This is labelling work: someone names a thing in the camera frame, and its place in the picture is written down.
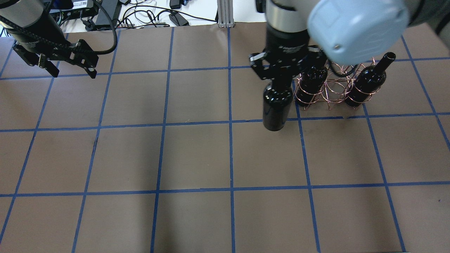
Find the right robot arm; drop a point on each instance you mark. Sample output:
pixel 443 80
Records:
pixel 348 31

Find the dark bottle in basket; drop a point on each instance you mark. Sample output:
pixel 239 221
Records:
pixel 369 80
pixel 309 85

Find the dark bottle in basket inner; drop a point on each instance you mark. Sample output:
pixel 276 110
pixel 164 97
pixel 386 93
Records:
pixel 309 85

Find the black flat power brick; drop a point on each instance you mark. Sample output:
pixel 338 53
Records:
pixel 112 8

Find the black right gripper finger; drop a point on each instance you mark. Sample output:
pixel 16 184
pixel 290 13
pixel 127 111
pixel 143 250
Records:
pixel 315 59
pixel 256 64

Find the dark green wine bottle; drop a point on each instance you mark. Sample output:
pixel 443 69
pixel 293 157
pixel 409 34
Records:
pixel 277 99

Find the copper wire wine basket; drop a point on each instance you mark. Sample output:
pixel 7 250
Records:
pixel 338 82

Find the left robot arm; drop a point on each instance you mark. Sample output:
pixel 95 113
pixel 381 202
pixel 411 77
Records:
pixel 27 7

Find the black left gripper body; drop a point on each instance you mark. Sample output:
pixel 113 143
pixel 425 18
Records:
pixel 34 45

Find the aluminium frame post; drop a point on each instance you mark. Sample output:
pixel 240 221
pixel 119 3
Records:
pixel 225 14

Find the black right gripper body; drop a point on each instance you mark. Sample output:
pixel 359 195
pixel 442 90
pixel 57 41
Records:
pixel 285 44

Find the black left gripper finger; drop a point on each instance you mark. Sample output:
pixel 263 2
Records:
pixel 87 61
pixel 33 59

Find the dark bottle in basket outer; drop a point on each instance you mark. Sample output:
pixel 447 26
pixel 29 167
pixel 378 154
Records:
pixel 369 80

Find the black network switch box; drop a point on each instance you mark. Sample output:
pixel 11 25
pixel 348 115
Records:
pixel 81 9

